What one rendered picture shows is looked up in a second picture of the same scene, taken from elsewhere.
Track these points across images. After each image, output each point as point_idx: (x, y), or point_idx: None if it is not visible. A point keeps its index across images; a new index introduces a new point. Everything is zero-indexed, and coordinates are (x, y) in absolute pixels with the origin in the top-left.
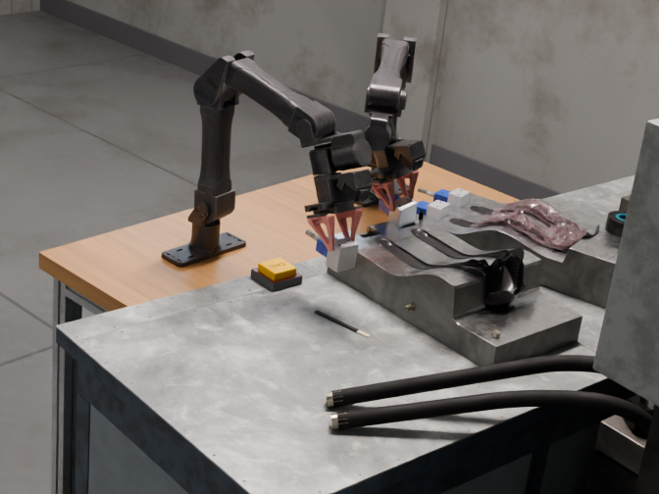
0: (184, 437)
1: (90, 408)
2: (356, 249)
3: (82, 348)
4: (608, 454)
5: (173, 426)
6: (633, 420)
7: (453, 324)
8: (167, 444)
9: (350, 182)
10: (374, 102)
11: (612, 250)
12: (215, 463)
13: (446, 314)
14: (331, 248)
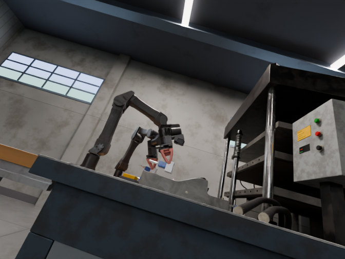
0: (267, 223)
1: (52, 247)
2: (173, 166)
3: (84, 167)
4: None
5: (245, 216)
6: (290, 217)
7: (207, 196)
8: (211, 251)
9: (181, 137)
10: (153, 133)
11: None
12: (324, 240)
13: (204, 192)
14: (170, 162)
